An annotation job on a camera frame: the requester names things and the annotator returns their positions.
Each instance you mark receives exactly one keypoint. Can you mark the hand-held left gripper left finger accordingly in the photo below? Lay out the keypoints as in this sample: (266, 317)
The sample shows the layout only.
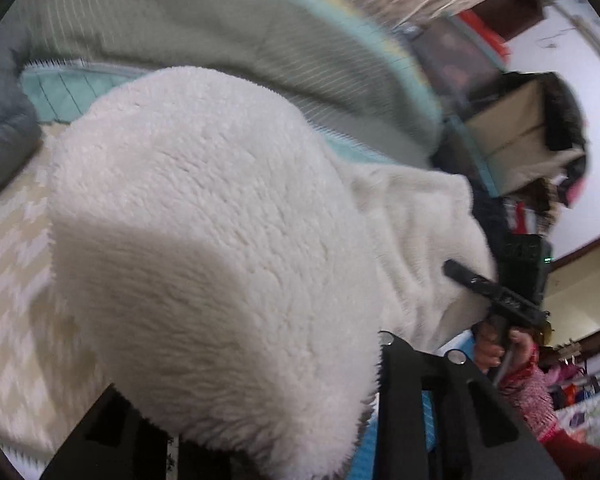
(105, 440)

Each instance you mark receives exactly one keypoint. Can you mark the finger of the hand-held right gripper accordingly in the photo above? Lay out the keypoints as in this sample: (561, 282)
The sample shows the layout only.
(495, 292)

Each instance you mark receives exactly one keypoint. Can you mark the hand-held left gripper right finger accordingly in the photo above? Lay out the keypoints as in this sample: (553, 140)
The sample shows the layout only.
(405, 410)

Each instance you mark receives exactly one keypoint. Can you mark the white dotted fleece garment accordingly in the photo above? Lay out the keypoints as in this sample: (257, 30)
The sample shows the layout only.
(205, 235)

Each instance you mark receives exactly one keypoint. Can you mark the person's right forearm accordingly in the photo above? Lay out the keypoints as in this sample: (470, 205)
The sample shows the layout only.
(530, 400)

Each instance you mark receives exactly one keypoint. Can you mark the person's right hand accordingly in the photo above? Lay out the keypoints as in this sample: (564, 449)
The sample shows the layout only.
(485, 347)

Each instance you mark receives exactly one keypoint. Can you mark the beige cardboard box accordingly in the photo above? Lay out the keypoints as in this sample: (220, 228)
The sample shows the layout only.
(515, 130)

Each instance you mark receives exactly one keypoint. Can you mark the white floral cloth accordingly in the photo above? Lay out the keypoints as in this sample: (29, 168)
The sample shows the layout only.
(587, 422)

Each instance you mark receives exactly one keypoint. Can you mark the clear storage box red lid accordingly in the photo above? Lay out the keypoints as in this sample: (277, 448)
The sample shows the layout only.
(460, 60)

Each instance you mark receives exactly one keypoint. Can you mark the grey quilted puffer jacket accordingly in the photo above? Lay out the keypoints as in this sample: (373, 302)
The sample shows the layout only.
(2, 120)

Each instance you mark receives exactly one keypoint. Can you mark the teal patterned bedspread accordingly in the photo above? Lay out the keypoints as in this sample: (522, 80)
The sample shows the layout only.
(180, 20)

